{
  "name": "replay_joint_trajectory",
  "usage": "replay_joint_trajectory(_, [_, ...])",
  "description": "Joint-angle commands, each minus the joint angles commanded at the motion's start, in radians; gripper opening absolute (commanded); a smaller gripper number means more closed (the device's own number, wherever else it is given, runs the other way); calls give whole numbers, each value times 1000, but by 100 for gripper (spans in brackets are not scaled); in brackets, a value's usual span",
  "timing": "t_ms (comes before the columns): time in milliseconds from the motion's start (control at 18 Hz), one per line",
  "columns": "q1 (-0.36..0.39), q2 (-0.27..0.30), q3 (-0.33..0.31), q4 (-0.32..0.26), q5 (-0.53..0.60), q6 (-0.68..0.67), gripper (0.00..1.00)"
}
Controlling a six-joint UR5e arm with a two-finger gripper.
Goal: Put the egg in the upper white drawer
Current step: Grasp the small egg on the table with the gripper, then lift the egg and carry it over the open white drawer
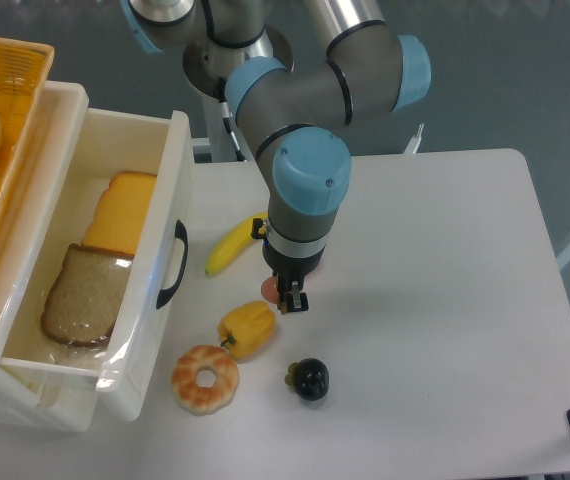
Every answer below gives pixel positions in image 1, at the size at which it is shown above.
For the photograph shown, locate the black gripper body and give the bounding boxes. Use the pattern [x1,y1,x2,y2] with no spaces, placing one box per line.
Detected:
[251,218,326,291]

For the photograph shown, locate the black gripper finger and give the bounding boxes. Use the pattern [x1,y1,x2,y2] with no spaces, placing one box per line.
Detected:
[287,281,309,313]
[275,274,290,313]

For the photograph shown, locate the brown egg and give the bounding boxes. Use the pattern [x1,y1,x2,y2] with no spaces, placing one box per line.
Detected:
[261,276,279,304]

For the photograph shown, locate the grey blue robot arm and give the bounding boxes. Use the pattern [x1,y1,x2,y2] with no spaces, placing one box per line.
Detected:
[121,1,432,314]

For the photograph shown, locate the open upper white drawer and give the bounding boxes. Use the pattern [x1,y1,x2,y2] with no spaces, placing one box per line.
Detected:
[0,109,193,432]

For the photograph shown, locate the white drawer cabinet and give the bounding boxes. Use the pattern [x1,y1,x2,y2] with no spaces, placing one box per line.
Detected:
[0,81,97,433]

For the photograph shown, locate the red bell pepper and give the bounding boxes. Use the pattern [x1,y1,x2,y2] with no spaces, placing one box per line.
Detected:
[308,264,323,279]

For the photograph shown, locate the yellow bell pepper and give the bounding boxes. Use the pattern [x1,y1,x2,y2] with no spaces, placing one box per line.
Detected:
[217,300,276,360]

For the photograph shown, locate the yellow banana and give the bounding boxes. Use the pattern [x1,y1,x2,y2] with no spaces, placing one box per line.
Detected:
[205,211,267,277]

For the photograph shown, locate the black mangosteen toy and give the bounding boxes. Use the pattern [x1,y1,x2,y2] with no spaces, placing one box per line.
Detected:
[284,358,330,401]

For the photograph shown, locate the glazed toy donut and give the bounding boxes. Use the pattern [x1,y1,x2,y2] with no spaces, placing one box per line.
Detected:
[170,345,239,415]

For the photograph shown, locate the brown bread slice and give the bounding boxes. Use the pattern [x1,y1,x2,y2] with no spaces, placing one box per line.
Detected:
[40,244,134,348]

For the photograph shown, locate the black drawer handle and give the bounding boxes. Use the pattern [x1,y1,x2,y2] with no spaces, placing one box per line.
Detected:
[156,219,189,309]

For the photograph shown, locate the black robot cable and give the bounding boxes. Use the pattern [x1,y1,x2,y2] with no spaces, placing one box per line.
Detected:
[218,74,247,162]

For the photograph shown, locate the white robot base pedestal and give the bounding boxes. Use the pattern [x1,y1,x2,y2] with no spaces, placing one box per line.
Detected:
[183,25,294,162]

